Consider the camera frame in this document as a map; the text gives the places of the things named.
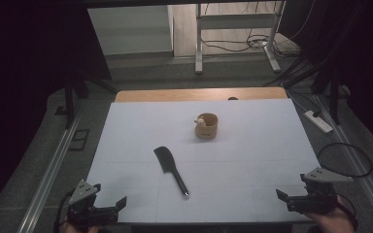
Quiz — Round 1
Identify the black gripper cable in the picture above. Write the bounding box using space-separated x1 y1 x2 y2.
336 193 359 232
53 189 76 233

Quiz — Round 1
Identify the person's left hand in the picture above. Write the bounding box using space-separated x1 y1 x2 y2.
60 222 100 233

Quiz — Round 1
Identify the black looped cable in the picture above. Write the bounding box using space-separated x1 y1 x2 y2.
317 142 373 179

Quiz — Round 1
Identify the aluminium floor rail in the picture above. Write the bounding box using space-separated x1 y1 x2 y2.
17 99 83 233
316 95 373 233

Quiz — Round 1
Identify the white power strip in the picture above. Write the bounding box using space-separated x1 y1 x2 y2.
304 110 334 135

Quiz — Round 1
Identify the white metal stand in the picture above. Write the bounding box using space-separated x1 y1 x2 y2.
194 0 287 75

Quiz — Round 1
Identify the person's right hand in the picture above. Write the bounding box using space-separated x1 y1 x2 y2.
303 195 357 233

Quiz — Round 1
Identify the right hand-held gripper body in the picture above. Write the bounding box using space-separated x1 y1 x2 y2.
286 167 355 216

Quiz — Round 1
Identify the beige cup with small figure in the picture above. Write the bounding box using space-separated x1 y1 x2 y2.
194 112 220 141

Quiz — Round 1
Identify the black floor frame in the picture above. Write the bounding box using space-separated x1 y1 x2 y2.
68 128 91 151

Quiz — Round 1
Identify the black tripod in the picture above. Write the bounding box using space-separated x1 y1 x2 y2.
264 52 344 126

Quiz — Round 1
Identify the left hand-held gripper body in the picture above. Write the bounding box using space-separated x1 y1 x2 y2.
66 179 119 233

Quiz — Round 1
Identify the bundle of floor cables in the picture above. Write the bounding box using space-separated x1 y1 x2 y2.
200 0 317 60

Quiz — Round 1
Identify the grey panel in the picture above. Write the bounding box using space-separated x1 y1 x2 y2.
86 5 175 56

